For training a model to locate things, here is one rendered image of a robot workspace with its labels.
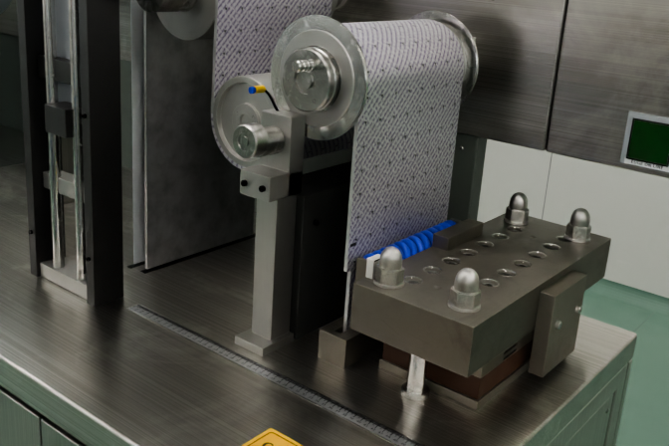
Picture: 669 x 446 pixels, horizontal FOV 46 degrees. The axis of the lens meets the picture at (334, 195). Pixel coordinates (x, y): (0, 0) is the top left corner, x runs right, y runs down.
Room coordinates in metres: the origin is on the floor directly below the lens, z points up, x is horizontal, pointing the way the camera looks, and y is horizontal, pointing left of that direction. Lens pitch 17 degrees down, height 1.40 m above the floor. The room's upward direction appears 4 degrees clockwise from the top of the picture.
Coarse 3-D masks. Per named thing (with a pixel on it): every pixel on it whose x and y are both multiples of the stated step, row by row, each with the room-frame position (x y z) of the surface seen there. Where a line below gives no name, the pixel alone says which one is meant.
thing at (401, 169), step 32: (384, 128) 0.95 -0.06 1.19; (416, 128) 1.01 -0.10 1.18; (448, 128) 1.08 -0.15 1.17; (352, 160) 0.91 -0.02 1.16; (384, 160) 0.96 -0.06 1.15; (416, 160) 1.02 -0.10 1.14; (448, 160) 1.08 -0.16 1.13; (352, 192) 0.91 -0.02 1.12; (384, 192) 0.96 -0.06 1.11; (416, 192) 1.02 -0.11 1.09; (448, 192) 1.09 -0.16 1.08; (352, 224) 0.91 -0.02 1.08; (384, 224) 0.97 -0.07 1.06; (416, 224) 1.03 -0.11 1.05; (352, 256) 0.92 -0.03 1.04
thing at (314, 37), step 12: (300, 36) 0.96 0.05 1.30; (312, 36) 0.95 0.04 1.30; (324, 36) 0.94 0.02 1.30; (456, 36) 1.12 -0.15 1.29; (288, 48) 0.97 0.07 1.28; (336, 48) 0.92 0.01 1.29; (336, 60) 0.92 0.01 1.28; (348, 60) 0.91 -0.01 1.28; (348, 72) 0.91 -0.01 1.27; (348, 84) 0.91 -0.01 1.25; (348, 96) 0.91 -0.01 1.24; (336, 108) 0.92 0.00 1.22; (312, 120) 0.94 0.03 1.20; (324, 120) 0.93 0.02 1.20; (336, 120) 0.92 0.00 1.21
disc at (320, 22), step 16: (320, 16) 0.94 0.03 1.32; (288, 32) 0.97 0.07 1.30; (336, 32) 0.93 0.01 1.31; (352, 48) 0.91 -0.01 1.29; (272, 64) 0.99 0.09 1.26; (352, 64) 0.91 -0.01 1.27; (272, 80) 0.99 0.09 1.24; (352, 96) 0.91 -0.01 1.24; (352, 112) 0.91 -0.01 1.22; (320, 128) 0.94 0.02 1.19; (336, 128) 0.92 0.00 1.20
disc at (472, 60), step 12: (432, 12) 1.15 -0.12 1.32; (444, 12) 1.14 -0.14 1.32; (444, 24) 1.14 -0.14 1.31; (456, 24) 1.13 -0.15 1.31; (468, 36) 1.11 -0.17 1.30; (468, 48) 1.11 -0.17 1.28; (468, 60) 1.11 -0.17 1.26; (468, 72) 1.11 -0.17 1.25; (468, 84) 1.11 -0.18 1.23; (468, 96) 1.11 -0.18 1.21
